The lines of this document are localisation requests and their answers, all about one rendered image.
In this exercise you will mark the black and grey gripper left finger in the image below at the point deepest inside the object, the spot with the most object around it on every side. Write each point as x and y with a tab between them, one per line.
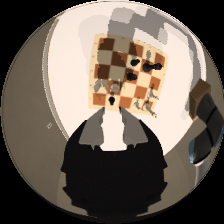
85	137

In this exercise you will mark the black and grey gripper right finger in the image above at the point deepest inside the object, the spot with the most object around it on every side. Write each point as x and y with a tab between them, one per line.
136	132

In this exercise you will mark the brown and tan chessboard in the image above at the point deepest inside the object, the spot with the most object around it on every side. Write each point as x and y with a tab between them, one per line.
110	63

